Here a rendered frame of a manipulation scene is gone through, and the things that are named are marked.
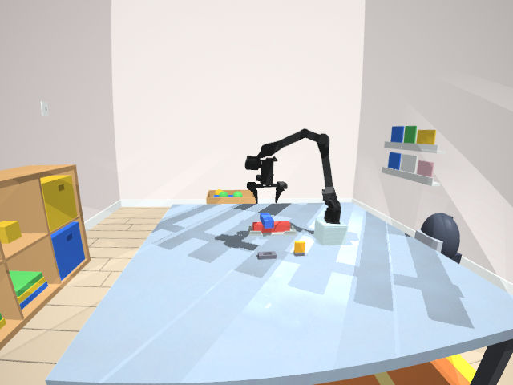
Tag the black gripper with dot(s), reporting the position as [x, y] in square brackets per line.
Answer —
[267, 180]

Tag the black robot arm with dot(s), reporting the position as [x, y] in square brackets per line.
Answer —
[333, 212]

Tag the orange-yellow rectangular block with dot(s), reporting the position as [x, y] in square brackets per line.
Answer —
[299, 247]

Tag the blue rectangular block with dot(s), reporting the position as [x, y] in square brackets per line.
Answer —
[266, 220]

